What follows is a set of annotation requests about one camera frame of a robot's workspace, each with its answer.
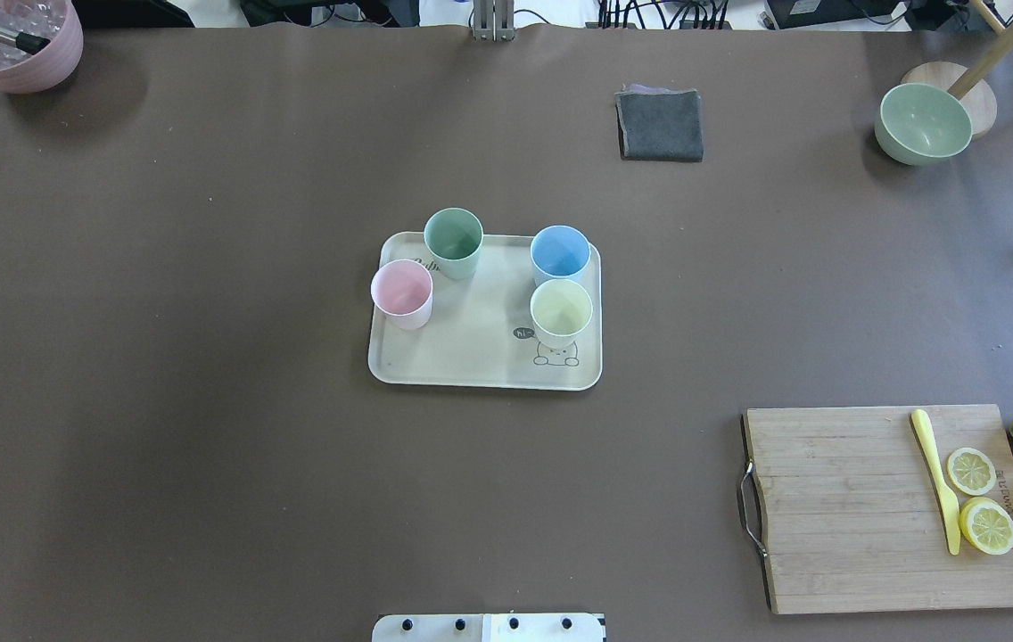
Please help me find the cream cup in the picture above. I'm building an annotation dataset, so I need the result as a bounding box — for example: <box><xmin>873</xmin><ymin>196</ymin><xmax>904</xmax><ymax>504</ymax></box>
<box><xmin>530</xmin><ymin>279</ymin><xmax>593</xmax><ymax>349</ymax></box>

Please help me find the blue cup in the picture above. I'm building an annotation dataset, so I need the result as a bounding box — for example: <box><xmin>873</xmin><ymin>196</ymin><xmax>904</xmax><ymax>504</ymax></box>
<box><xmin>530</xmin><ymin>225</ymin><xmax>591</xmax><ymax>287</ymax></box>

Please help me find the green cup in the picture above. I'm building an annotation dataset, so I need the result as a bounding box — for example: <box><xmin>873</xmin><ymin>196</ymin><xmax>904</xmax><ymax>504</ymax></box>
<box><xmin>424</xmin><ymin>208</ymin><xmax>483</xmax><ymax>280</ymax></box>

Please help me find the pink cup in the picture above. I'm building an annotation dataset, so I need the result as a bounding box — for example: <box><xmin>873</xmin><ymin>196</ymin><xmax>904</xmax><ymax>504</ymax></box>
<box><xmin>369</xmin><ymin>259</ymin><xmax>433</xmax><ymax>330</ymax></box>

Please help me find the cream rabbit tray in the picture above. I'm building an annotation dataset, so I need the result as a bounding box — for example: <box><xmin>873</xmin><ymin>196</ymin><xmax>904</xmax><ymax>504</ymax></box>
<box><xmin>368</xmin><ymin>231</ymin><xmax>604</xmax><ymax>391</ymax></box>

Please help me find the grey folded cloth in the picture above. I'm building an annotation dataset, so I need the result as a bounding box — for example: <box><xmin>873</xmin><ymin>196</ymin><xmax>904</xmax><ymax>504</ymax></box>
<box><xmin>615</xmin><ymin>84</ymin><xmax>705</xmax><ymax>162</ymax></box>

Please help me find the wooden cutting board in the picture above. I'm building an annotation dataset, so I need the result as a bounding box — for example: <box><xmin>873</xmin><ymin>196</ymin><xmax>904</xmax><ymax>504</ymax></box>
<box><xmin>741</xmin><ymin>405</ymin><xmax>1013</xmax><ymax>616</ymax></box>

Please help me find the green bowl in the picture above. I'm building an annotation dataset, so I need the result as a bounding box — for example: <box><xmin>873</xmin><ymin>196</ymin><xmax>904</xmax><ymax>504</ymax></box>
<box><xmin>874</xmin><ymin>84</ymin><xmax>975</xmax><ymax>167</ymax></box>

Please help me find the yellow plastic knife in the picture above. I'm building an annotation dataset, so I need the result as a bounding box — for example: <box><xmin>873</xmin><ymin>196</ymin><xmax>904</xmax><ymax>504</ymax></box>
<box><xmin>910</xmin><ymin>407</ymin><xmax>962</xmax><ymax>556</ymax></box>

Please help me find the lemon slice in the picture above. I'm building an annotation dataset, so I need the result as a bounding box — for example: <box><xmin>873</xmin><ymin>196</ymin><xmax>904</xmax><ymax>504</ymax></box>
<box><xmin>945</xmin><ymin>447</ymin><xmax>997</xmax><ymax>497</ymax></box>
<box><xmin>959</xmin><ymin>497</ymin><xmax>1013</xmax><ymax>556</ymax></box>

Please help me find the wooden stand with base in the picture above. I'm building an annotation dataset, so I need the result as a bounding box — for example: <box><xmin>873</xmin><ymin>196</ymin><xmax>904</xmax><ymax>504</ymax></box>
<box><xmin>901</xmin><ymin>1</ymin><xmax>1013</xmax><ymax>141</ymax></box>

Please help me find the pink bowl with ice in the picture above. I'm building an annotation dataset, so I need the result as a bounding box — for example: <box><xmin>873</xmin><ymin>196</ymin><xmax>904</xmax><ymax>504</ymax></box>
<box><xmin>0</xmin><ymin>1</ymin><xmax>84</xmax><ymax>94</ymax></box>

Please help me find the aluminium frame post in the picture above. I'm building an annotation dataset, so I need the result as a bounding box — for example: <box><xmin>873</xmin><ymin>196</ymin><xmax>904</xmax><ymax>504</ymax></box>
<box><xmin>471</xmin><ymin>0</ymin><xmax>517</xmax><ymax>42</ymax></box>

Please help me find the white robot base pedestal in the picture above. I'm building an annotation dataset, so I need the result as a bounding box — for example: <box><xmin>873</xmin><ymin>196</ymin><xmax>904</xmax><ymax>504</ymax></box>
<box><xmin>371</xmin><ymin>611</ymin><xmax>607</xmax><ymax>641</ymax></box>

